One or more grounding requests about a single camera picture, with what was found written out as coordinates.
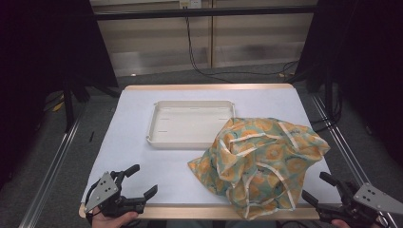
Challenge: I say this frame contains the white plastic tray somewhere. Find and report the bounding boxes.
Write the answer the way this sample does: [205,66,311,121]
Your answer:
[145,100,237,150]

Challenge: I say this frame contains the black wall cable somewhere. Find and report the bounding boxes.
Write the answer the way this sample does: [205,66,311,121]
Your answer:
[184,16,300,84]

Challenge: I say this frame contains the black metal stand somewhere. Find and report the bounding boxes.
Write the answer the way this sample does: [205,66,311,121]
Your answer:
[61,74,122,134]

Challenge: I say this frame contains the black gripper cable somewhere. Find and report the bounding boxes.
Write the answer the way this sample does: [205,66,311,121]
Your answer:
[84,181,98,227]

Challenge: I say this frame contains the person's left hand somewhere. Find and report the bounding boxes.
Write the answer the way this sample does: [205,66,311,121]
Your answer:
[91,210,140,228]

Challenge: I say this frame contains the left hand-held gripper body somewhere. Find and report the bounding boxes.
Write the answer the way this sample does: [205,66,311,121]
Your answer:
[84,171,147,219]

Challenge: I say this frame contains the black curtain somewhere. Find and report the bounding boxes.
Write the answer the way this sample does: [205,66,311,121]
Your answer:
[0,0,120,191]
[294,0,403,165]

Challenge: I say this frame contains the black horizontal bar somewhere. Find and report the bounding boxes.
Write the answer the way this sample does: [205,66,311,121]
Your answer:
[93,6,318,22]

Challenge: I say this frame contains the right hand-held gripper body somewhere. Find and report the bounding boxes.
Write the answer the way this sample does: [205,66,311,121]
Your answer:
[317,180,403,228]

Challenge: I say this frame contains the person's right hand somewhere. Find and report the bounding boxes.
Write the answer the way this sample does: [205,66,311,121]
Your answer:
[331,218,355,228]

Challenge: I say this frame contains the aluminium floor rail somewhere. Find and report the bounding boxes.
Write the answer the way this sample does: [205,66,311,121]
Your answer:
[309,93,398,228]
[18,105,86,228]

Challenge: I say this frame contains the orange-print green fabric bag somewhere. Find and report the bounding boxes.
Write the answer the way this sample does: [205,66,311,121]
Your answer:
[187,117,332,221]

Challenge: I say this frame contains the white table mat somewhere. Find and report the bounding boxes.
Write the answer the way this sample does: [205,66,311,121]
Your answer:
[80,87,343,205]

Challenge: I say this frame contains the wooden table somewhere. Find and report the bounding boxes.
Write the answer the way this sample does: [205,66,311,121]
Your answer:
[78,83,321,220]

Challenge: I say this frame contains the white wall socket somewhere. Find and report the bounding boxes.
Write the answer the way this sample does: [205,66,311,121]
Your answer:
[179,0,202,10]

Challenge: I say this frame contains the black floor cables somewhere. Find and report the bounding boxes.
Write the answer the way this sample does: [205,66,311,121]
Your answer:
[309,89,344,134]

